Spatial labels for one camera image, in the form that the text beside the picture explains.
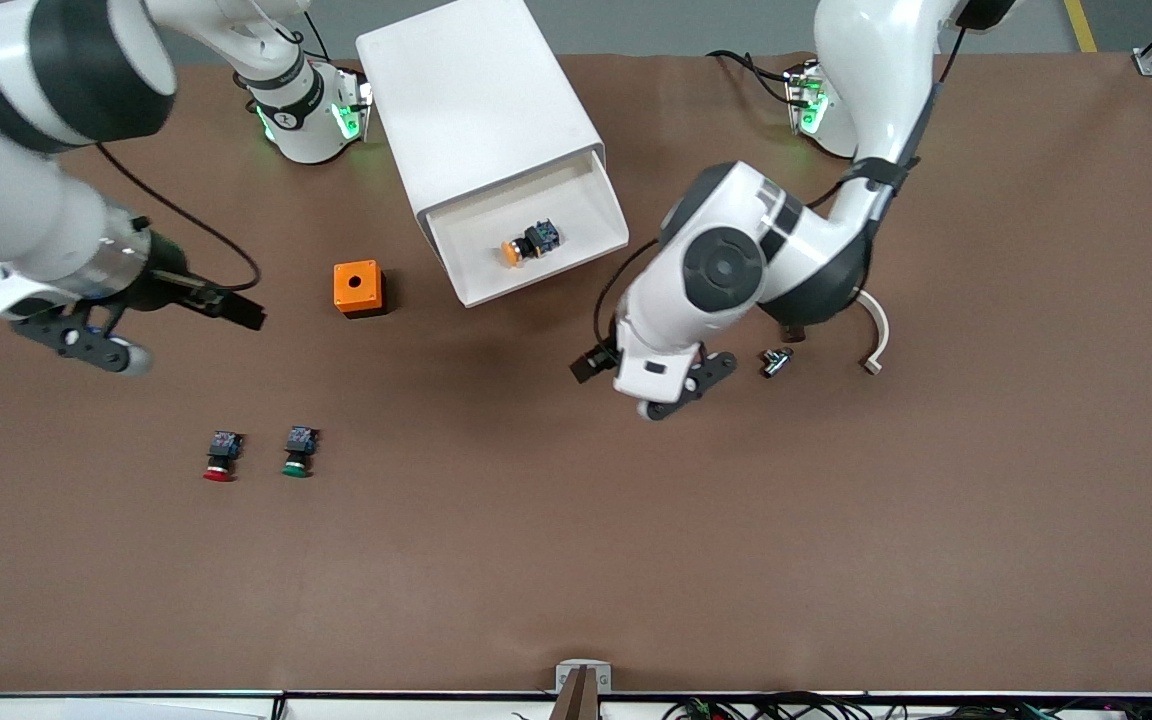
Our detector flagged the yellow push button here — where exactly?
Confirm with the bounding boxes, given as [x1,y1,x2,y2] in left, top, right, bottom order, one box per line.
[501,221,563,269]

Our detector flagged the red push button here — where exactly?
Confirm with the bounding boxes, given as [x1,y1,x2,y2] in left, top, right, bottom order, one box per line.
[203,430,245,483]

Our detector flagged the green push button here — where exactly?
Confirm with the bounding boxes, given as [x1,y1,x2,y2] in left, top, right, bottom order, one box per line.
[282,426,321,479]

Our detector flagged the brown table cover sheet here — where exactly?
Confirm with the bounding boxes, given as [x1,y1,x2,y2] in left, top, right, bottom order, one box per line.
[0,50,1152,696]

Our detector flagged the white table edge panel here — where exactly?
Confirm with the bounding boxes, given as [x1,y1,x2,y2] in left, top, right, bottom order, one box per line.
[0,695,282,720]

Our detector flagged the yellow floor tape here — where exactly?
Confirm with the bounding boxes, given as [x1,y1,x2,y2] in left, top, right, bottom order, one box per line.
[1064,0,1097,51]

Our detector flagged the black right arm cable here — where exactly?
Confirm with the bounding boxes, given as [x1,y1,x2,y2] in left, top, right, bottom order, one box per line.
[96,143,263,292]

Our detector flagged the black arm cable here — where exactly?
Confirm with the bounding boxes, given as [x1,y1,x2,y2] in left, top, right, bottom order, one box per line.
[591,238,663,347]
[96,143,263,292]

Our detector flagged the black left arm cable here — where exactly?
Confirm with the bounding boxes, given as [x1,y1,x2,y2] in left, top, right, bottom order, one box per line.
[591,238,663,347]

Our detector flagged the orange button enclosure box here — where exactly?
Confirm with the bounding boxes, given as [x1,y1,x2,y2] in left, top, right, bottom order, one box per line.
[333,260,388,320]

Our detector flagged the white curved bracket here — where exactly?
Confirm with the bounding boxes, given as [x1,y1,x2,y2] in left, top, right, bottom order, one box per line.
[856,290,891,377]

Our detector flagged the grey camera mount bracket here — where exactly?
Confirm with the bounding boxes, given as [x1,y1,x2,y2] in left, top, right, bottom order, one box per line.
[555,659,613,695]

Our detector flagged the black base cable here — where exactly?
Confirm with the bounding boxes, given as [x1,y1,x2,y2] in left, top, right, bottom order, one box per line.
[706,48,799,109]

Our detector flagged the black cable bundle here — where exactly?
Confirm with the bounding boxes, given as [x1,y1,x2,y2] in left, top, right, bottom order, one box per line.
[511,692,1152,720]

